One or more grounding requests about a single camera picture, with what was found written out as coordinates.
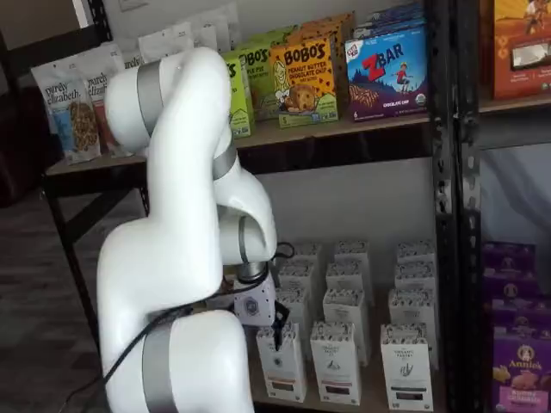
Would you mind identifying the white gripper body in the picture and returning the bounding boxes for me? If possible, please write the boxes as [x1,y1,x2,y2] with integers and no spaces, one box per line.
[233,274,277,334]

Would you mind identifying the white botanical box yellow strip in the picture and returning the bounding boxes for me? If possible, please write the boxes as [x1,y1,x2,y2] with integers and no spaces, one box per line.
[291,242,325,270]
[277,261,322,298]
[275,287,312,345]
[256,322,308,404]

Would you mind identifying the white botanical box pink strip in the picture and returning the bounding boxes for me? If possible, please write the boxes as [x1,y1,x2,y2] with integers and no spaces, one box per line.
[333,239,371,268]
[309,321,362,406]
[325,261,375,306]
[322,287,372,367]

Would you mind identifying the white botanical box black strip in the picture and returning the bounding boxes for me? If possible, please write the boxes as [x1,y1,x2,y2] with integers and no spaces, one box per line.
[395,241,436,268]
[387,287,438,371]
[394,261,437,293]
[380,323,434,412]

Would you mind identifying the wooden shelf board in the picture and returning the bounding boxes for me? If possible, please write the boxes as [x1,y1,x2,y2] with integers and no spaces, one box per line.
[478,95,551,115]
[45,114,431,177]

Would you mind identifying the green Bobo's apple pie box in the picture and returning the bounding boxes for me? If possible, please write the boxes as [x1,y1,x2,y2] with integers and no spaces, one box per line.
[221,51,256,139]
[238,41,277,122]

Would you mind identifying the yellow Bobo's peanut butter box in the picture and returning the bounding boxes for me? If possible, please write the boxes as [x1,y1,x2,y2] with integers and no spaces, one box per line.
[269,34,340,129]
[300,11,356,48]

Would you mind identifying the purple Annie's snack box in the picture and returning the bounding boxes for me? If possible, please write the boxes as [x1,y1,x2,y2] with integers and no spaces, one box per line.
[489,299,551,333]
[492,325,551,413]
[484,274,542,311]
[481,242,538,281]

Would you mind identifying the orange snack box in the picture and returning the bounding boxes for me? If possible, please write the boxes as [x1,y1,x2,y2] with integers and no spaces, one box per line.
[490,0,551,102]

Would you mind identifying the black metal shelving rack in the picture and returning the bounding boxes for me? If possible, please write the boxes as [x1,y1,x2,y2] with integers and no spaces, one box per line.
[455,0,551,413]
[40,0,460,413]

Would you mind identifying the orange label granola bag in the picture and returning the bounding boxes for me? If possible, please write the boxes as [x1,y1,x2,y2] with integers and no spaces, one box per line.
[84,42,135,158]

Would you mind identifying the blue label granola bag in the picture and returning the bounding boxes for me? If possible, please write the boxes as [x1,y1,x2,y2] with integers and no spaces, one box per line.
[31,58,103,165]

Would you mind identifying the white granola pouch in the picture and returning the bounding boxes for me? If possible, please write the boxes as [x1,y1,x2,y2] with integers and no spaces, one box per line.
[137,23,195,66]
[189,3,240,55]

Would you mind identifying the dark furniture piece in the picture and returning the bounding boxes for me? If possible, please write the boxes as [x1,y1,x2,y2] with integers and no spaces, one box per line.
[0,83,49,208]

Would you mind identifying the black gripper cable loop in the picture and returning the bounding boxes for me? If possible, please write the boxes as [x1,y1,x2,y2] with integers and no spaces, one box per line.
[274,241,297,262]

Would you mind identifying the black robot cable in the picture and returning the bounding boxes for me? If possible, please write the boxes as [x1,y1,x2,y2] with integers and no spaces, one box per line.
[102,300,203,385]

